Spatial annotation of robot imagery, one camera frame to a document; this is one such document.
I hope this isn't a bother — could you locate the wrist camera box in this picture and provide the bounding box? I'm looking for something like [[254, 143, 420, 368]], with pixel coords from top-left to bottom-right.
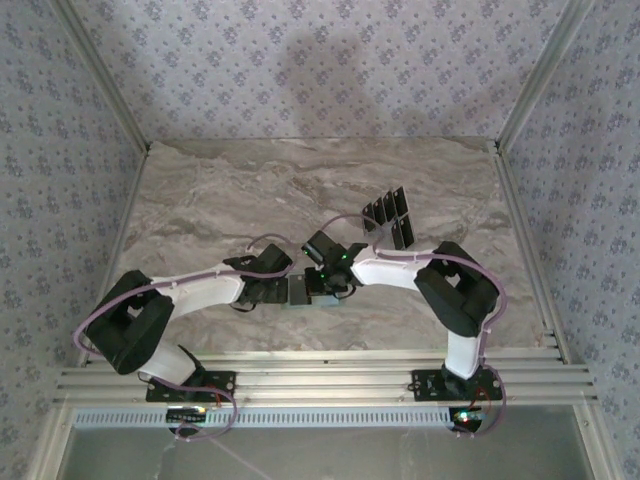
[[301, 229, 347, 267], [257, 243, 295, 277]]

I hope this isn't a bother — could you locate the aluminium corner post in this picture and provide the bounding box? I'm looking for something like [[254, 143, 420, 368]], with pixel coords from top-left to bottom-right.
[[493, 0, 597, 154], [49, 0, 153, 154]]

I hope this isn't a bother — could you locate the small circuit board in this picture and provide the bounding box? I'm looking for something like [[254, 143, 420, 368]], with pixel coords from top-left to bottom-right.
[[165, 406, 209, 425], [448, 405, 485, 435]]

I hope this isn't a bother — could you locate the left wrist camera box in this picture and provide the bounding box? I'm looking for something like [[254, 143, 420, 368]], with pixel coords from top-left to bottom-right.
[[257, 243, 295, 277]]

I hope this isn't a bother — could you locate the grey metal panel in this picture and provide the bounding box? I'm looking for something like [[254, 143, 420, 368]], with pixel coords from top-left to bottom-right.
[[62, 427, 596, 480]]

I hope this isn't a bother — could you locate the aluminium side rail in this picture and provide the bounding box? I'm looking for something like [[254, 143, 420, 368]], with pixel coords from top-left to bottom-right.
[[492, 141, 624, 480], [27, 144, 151, 480]]

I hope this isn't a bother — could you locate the small grey device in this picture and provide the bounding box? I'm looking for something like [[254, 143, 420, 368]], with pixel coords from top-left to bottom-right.
[[280, 272, 347, 311]]

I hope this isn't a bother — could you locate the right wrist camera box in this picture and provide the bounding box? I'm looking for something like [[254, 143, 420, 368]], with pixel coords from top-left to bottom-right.
[[301, 229, 347, 267]]

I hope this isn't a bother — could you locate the grey slotted cable duct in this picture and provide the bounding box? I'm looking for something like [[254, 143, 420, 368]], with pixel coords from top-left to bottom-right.
[[72, 407, 456, 430]]

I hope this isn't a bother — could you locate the aluminium base rail beam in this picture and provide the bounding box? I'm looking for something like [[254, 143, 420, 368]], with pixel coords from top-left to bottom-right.
[[52, 349, 599, 406]]

